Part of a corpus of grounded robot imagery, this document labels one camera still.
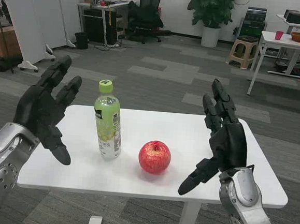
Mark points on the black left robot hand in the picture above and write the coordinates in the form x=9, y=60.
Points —
x=36, y=105

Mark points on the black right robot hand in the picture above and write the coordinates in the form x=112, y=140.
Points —
x=230, y=144

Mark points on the green-capped clear water bottle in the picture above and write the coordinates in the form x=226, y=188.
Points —
x=108, y=124

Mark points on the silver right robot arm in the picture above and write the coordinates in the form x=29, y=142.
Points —
x=246, y=202

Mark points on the black bag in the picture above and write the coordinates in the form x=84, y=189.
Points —
x=1, y=63

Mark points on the brown cardboard box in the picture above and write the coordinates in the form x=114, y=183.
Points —
x=9, y=44

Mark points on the red apple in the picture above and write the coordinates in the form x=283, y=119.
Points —
x=154, y=157

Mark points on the black trash bin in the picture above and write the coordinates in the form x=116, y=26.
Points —
x=81, y=40

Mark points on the white table leg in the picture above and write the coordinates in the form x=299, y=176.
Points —
x=188, y=221

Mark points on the wide white partition panel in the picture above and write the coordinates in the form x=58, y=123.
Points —
x=25, y=16

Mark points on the white power strip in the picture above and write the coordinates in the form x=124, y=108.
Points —
x=113, y=45

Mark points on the beige plastic stool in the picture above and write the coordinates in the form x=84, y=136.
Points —
x=244, y=46

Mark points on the black under-desk cabinet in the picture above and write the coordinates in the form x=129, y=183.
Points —
x=93, y=24

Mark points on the narrow white partition panel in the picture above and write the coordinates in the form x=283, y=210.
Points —
x=67, y=9

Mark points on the black computer tower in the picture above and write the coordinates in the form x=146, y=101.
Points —
x=110, y=35

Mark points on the white plant pot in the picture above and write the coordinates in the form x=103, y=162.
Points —
x=210, y=37

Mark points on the white side table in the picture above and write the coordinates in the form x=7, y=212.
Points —
x=277, y=43

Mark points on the white office desk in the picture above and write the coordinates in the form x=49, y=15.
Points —
x=96, y=6

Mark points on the pink plastic cup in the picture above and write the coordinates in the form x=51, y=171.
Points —
x=279, y=35

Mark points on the black green equipment stack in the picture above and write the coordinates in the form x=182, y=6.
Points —
x=254, y=23

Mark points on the white background table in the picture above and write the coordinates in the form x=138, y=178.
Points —
x=289, y=24

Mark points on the green leafy plant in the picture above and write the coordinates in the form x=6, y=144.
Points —
x=212, y=8

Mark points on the large black case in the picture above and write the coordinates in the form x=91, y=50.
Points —
x=295, y=17

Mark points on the black mesh office chair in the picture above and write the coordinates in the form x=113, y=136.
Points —
x=146, y=10

